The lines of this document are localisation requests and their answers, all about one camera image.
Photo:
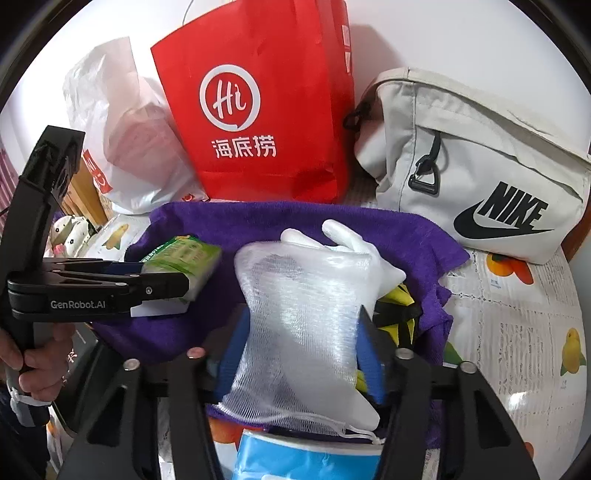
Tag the yellow black patch item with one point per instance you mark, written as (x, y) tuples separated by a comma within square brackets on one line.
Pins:
[(397, 332)]

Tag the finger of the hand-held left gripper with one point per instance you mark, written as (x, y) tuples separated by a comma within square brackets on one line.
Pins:
[(124, 267), (157, 286)]

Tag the fruit print tablecloth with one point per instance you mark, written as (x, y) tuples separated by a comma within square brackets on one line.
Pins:
[(508, 332)]

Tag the red paper bag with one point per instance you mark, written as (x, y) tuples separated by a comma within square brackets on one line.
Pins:
[(277, 69)]

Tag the beige shoulder bag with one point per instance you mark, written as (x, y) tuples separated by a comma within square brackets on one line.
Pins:
[(485, 138)]

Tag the purple towel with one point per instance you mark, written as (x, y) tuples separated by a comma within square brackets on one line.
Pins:
[(258, 221)]

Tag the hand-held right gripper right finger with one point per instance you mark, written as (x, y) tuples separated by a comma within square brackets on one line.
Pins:
[(369, 369)]

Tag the brown wooden frame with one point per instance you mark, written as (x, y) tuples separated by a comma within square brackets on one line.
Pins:
[(582, 242)]

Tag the white spotted plush toy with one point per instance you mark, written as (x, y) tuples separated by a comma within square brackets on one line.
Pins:
[(69, 235)]

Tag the blue tissue pack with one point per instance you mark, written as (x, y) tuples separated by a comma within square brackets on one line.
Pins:
[(286, 461)]

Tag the brown cardboard box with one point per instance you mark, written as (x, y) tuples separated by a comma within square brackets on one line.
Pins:
[(85, 203)]

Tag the person's left hand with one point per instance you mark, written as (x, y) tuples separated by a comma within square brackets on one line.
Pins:
[(46, 369)]

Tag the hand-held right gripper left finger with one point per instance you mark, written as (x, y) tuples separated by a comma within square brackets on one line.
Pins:
[(233, 364)]

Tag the green tissue pack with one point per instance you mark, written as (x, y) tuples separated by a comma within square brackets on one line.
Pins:
[(184, 258)]

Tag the white cotton glove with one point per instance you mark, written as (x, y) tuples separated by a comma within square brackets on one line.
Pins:
[(355, 240)]

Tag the white mesh pouch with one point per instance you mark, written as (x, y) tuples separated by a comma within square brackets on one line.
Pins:
[(300, 323)]

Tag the white plastic shopping bag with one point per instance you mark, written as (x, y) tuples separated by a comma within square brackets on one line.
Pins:
[(134, 138)]

